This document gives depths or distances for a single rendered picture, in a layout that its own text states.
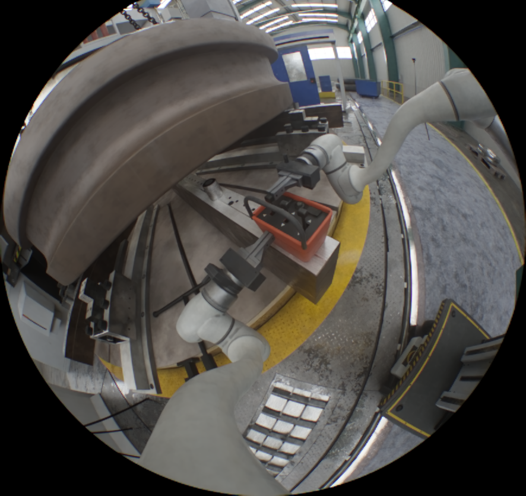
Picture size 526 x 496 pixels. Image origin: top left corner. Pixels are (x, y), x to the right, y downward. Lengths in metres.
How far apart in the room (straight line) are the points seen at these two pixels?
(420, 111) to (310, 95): 5.29
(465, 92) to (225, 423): 0.58
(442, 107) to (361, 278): 1.10
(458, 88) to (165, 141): 1.01
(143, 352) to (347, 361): 1.31
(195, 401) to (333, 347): 1.02
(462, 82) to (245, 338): 0.78
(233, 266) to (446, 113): 0.66
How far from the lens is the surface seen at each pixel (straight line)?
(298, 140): 1.46
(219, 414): 0.16
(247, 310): 0.89
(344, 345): 1.14
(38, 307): 3.97
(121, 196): 0.90
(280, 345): 1.14
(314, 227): 0.42
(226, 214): 0.74
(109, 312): 1.14
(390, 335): 1.24
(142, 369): 1.28
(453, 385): 1.21
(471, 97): 0.47
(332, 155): 0.60
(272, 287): 0.88
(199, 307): 0.44
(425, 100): 0.47
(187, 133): 0.88
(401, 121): 0.49
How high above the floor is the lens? 1.12
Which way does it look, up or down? 48 degrees down
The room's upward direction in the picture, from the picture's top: 25 degrees counter-clockwise
